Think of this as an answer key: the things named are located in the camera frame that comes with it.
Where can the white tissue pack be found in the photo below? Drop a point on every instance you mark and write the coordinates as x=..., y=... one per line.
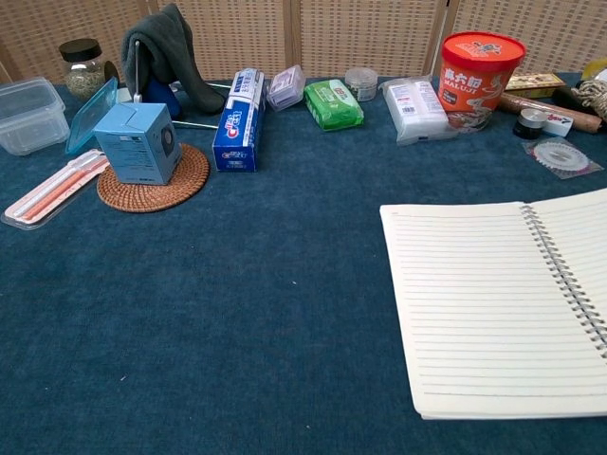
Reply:
x=415, y=111

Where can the small clear round pin jar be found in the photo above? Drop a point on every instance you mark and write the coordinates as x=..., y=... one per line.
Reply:
x=361, y=84

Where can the round woven rattan coaster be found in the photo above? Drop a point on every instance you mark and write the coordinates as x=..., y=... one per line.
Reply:
x=185, y=185

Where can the small black object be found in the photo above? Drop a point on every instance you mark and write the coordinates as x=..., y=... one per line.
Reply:
x=564, y=97

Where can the green wet wipes pack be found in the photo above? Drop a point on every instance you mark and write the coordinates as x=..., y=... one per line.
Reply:
x=332, y=104

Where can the small black jar silver lid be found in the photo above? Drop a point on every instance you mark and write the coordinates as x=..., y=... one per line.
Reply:
x=530, y=124

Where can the brown cylindrical stick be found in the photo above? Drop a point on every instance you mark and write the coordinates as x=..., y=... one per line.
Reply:
x=585, y=122

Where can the blue Crest toothpaste box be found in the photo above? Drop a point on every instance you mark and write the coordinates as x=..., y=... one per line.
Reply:
x=237, y=132

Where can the white bag rolls yellow pack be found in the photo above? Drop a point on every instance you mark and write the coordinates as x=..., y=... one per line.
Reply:
x=597, y=70

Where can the pink toothbrush pack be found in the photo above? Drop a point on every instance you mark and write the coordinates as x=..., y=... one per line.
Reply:
x=47, y=194

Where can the clear plastic food container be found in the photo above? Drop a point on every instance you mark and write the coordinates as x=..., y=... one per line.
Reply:
x=28, y=118

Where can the glass jar with black lid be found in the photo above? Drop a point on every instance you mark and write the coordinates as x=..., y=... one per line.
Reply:
x=83, y=71

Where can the light blue cube box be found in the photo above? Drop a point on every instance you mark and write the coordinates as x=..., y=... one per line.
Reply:
x=133, y=147

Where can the dark blue table cloth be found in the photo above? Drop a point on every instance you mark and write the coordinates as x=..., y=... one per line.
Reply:
x=237, y=308

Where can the bamboo folding screen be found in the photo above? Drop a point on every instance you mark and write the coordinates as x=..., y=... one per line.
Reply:
x=332, y=38

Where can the blue translucent container lid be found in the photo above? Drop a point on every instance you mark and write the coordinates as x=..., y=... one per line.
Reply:
x=90, y=118

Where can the pin wheel in clear packet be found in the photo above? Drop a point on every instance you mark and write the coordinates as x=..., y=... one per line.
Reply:
x=562, y=157

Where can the dark blue round object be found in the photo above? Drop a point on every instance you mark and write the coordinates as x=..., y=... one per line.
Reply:
x=159, y=95

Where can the spiral lined notebook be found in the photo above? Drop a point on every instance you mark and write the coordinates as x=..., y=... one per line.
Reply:
x=465, y=308

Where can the flat yellow brown box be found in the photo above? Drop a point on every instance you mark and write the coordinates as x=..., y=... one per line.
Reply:
x=533, y=82

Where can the small clear plastic box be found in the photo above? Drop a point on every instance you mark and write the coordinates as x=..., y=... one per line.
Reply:
x=284, y=87

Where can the orange instant noodle bucket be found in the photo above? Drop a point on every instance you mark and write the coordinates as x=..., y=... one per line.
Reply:
x=479, y=76

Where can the dark grey towel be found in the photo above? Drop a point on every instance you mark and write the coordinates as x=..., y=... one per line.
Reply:
x=166, y=47

